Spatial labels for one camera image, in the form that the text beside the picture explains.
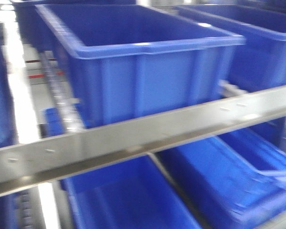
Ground white roller track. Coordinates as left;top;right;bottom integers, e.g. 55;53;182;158
39;52;84;133

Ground steel flow rack shelving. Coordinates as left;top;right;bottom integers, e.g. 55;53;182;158
0;0;286;229

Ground rack blue crate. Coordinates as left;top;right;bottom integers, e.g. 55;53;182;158
60;156;200;229
36;4;245;127

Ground lower right rack crate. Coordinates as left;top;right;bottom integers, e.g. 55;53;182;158
158;128;286;229

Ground upper rack blue crate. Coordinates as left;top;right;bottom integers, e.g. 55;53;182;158
36;4;245;127

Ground lower rack blue crate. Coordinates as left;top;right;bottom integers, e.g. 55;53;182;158
60;156;200;229

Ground upper right rack crate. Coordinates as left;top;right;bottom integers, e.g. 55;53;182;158
175;4;286;92

